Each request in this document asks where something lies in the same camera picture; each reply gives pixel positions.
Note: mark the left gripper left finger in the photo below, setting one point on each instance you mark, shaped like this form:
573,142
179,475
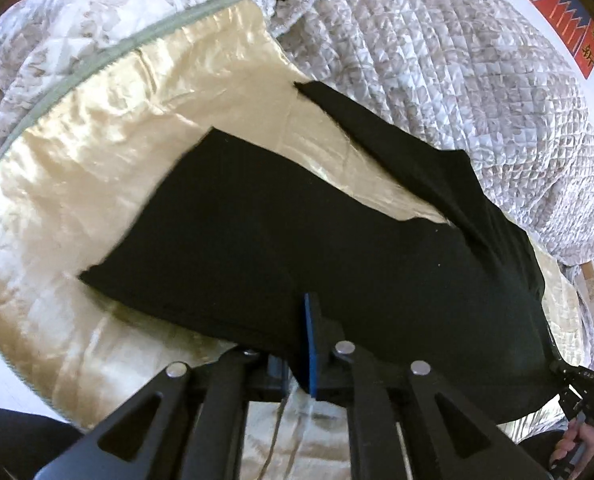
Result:
275,383

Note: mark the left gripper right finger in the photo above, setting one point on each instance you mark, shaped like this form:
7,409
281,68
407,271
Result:
327,372

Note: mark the black pants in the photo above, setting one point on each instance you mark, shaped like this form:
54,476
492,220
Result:
236,236

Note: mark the right hand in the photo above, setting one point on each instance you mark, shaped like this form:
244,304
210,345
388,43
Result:
577,431

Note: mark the gold satin bedspread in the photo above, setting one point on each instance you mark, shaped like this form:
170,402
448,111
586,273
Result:
148,398

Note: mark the quilted floral comforter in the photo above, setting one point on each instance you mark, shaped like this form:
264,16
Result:
471,75

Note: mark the red wall poster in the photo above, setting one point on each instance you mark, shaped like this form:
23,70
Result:
572,22

